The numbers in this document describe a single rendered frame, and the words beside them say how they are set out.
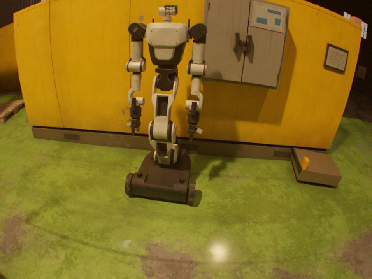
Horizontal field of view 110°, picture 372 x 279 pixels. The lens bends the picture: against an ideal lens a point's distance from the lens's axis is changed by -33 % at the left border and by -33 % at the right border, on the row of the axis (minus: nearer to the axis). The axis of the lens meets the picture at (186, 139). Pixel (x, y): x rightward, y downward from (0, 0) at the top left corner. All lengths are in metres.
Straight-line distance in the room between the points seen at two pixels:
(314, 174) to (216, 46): 1.61
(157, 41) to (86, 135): 1.64
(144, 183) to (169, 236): 0.46
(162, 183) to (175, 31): 1.13
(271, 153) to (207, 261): 1.50
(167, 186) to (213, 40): 1.23
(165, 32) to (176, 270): 1.53
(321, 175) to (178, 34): 1.91
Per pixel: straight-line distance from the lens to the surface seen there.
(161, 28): 1.29
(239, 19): 1.66
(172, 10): 1.35
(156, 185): 1.56
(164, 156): 1.59
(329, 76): 2.35
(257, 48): 1.69
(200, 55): 1.32
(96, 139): 2.48
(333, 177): 2.34
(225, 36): 1.64
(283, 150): 2.44
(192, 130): 1.38
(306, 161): 2.07
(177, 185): 1.53
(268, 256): 1.54
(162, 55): 1.30
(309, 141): 2.54
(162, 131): 1.36
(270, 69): 1.75
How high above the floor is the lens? 1.28
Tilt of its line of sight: 31 degrees down
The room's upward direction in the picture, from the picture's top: 4 degrees clockwise
